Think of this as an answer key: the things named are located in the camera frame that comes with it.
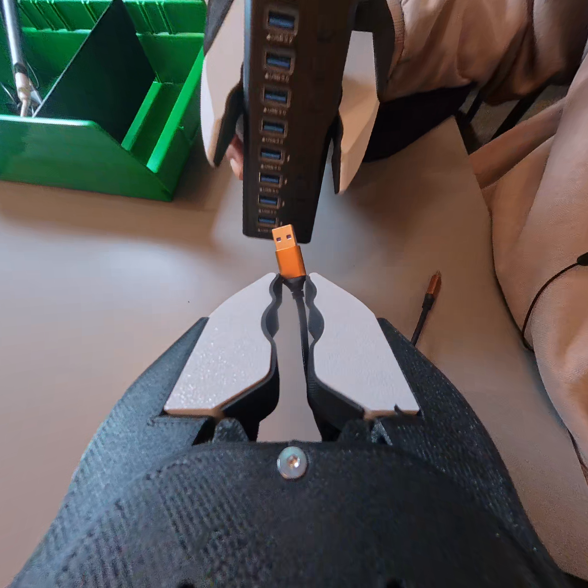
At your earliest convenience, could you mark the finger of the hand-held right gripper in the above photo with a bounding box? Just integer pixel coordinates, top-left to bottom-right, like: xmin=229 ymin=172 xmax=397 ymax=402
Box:
xmin=200 ymin=0 xmax=247 ymax=169
xmin=330 ymin=32 xmax=380 ymax=195

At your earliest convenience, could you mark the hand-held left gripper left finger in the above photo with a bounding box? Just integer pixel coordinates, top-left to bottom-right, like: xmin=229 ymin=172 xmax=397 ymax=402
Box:
xmin=164 ymin=272 xmax=281 ymax=417

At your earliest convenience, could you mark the thin black cord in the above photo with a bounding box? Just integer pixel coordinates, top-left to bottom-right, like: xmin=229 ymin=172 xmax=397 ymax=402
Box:
xmin=521 ymin=252 xmax=588 ymax=352

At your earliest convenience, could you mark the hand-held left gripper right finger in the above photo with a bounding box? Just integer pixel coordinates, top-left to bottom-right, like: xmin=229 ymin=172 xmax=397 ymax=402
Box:
xmin=305 ymin=272 xmax=421 ymax=418

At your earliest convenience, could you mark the black chair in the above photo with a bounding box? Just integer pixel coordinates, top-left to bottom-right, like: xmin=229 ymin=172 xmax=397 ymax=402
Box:
xmin=362 ymin=84 xmax=553 ymax=162

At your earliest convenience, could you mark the person's right forearm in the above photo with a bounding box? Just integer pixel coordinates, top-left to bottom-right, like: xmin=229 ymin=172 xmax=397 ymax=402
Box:
xmin=385 ymin=0 xmax=588 ymax=105

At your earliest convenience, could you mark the silver metal rod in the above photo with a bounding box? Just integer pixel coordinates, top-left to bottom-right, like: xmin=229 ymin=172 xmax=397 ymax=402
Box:
xmin=0 ymin=0 xmax=45 ymax=118

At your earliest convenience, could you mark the black multi-port usb hub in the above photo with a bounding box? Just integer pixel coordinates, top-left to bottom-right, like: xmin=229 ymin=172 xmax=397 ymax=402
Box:
xmin=242 ymin=0 xmax=357 ymax=244

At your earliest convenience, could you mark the green plastic bin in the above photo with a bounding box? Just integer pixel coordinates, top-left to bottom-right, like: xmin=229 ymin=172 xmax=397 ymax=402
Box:
xmin=0 ymin=0 xmax=206 ymax=203

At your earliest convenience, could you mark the orange plug usb cable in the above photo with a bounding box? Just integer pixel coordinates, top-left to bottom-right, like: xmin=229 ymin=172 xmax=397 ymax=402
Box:
xmin=270 ymin=224 xmax=443 ymax=374

